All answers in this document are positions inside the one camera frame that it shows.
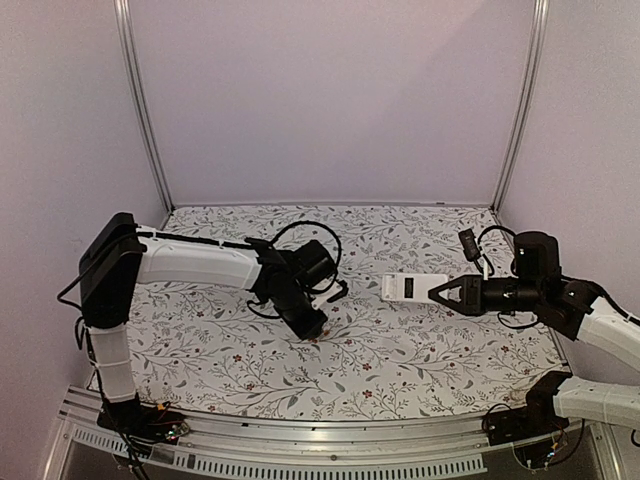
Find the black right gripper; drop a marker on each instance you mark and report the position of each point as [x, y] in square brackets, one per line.
[473, 295]

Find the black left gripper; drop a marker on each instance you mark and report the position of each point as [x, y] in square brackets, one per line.
[306, 331]

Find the white remote control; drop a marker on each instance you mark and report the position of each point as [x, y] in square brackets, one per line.
[410, 287]

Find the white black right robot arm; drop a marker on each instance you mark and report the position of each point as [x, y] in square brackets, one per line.
[580, 310]

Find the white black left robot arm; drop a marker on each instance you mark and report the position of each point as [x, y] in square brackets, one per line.
[126, 254]

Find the floral patterned table mat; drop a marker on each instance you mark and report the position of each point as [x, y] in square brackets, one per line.
[200, 348]

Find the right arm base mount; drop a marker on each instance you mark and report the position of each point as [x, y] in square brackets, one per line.
[525, 420]

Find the aluminium front rail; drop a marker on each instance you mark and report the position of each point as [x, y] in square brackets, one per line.
[229, 447]

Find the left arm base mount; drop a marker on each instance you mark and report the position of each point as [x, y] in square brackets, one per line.
[149, 424]

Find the right aluminium frame post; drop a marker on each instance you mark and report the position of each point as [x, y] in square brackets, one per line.
[526, 94]

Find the aluminium frame post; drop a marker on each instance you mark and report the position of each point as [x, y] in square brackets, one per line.
[526, 94]
[134, 75]

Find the left aluminium frame post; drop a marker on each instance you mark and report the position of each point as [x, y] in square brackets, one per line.
[134, 75]

